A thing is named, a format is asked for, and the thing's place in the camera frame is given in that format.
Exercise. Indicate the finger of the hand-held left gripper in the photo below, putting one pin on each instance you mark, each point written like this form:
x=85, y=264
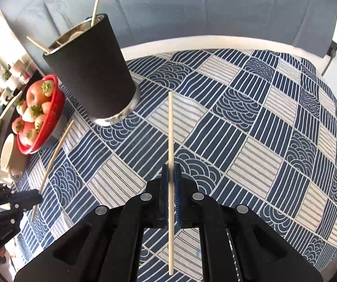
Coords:
x=27, y=195
x=24, y=207

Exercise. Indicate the red apple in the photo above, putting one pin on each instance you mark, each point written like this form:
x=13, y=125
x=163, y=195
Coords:
x=20, y=125
x=35, y=96

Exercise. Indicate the black metal cup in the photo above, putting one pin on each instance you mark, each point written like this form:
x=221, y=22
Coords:
x=92, y=73

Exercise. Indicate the blue fabric headboard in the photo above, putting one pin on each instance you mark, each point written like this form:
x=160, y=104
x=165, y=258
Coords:
x=186, y=6

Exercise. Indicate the white ceramic spoon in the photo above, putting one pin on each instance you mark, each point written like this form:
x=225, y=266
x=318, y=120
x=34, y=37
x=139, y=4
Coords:
x=75, y=34

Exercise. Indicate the white ceramic cup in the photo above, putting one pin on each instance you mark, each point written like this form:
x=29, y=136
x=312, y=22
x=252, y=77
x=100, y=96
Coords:
x=9, y=155

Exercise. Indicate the small potted plant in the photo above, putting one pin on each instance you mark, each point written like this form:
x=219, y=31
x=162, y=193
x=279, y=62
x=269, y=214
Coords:
x=8, y=76

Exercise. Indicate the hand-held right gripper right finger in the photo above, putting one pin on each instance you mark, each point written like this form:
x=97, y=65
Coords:
x=177, y=195

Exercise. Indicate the glass jar wooden lid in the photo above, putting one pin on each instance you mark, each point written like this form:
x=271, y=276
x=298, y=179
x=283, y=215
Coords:
x=24, y=76

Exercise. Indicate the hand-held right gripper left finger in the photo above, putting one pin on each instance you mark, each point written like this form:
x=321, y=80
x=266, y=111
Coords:
x=164, y=195

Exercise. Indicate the pink lidded jar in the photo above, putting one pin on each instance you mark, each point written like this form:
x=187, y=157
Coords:
x=18, y=66

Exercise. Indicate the white mattress edge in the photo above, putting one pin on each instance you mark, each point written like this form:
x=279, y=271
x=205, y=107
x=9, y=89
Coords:
x=215, y=42

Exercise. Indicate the person's left hand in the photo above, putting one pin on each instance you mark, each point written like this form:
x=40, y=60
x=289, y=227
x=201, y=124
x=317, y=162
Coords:
x=0, y=255

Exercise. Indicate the black wall socket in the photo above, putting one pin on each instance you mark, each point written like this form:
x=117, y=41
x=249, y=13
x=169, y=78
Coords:
x=333, y=48

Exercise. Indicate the pile of white strawberries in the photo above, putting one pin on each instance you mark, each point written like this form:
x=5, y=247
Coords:
x=34, y=113

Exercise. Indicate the red plastic bowl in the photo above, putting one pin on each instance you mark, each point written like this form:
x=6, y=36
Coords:
x=53, y=117

